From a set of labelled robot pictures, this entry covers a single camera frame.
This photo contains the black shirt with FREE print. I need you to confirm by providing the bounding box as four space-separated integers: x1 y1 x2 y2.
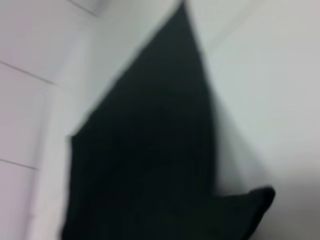
59 0 276 240

